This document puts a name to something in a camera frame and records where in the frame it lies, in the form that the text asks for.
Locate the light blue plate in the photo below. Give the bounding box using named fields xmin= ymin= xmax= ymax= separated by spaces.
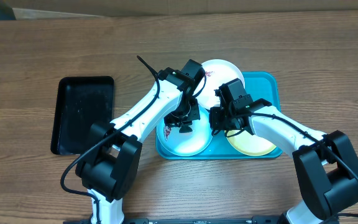
xmin=156 ymin=107 xmax=213 ymax=159

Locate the pink green sponge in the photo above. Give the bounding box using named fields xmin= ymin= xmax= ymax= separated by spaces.
xmin=179 ymin=125 xmax=193 ymax=134

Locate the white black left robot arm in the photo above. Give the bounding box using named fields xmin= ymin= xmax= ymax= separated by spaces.
xmin=75 ymin=60 xmax=205 ymax=223

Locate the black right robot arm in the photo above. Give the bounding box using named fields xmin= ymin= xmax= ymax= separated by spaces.
xmin=209 ymin=78 xmax=358 ymax=223

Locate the teal plastic tray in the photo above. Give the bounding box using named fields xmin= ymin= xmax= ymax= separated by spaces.
xmin=155 ymin=72 xmax=282 ymax=160

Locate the black plastic tray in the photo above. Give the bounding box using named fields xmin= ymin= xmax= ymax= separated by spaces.
xmin=50 ymin=76 xmax=114 ymax=155

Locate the yellow plate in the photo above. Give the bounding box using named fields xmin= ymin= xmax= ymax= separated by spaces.
xmin=227 ymin=131 xmax=276 ymax=157

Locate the white plate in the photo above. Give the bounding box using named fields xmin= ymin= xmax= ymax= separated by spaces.
xmin=195 ymin=59 xmax=245 ymax=110

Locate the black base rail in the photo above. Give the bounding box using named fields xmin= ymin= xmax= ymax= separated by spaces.
xmin=63 ymin=215 xmax=291 ymax=224

